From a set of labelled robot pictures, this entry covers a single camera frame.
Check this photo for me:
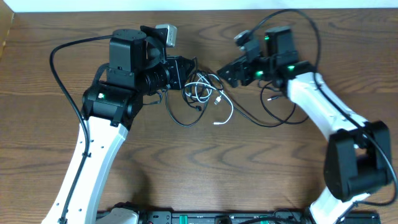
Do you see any thin black cable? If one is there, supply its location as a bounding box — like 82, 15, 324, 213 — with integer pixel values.
198, 70, 309, 128

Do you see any black usb cable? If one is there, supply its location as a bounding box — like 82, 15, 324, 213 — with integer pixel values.
163, 57, 224, 128

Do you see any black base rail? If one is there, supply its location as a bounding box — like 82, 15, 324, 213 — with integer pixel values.
96, 210, 382, 224

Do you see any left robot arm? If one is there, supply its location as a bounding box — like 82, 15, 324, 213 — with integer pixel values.
44, 24, 195, 223

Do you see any white usb cable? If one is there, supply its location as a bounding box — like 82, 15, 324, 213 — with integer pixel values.
183, 73, 234, 126

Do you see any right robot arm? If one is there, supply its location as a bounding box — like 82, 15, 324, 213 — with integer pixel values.
217, 26, 397, 223

